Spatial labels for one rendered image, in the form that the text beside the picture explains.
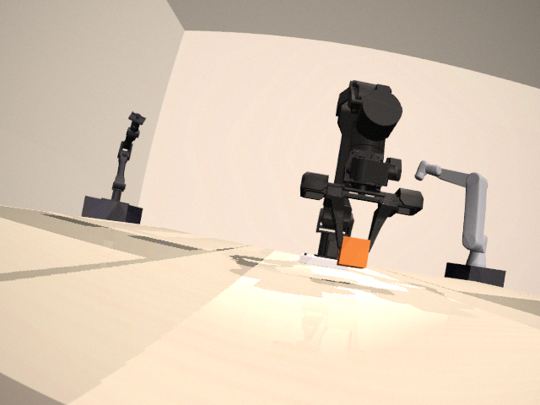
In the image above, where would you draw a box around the orange block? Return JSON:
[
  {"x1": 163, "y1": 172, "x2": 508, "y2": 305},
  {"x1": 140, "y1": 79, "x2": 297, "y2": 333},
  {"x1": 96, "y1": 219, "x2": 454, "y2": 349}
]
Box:
[{"x1": 337, "y1": 236, "x2": 370, "y2": 269}]

